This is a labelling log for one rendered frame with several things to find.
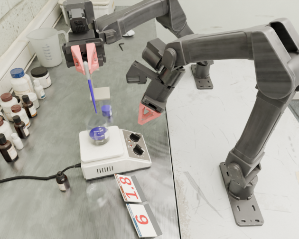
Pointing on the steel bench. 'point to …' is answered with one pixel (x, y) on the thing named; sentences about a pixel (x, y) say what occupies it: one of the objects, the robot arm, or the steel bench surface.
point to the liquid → (92, 94)
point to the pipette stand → (98, 93)
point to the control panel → (135, 145)
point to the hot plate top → (100, 151)
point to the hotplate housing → (113, 164)
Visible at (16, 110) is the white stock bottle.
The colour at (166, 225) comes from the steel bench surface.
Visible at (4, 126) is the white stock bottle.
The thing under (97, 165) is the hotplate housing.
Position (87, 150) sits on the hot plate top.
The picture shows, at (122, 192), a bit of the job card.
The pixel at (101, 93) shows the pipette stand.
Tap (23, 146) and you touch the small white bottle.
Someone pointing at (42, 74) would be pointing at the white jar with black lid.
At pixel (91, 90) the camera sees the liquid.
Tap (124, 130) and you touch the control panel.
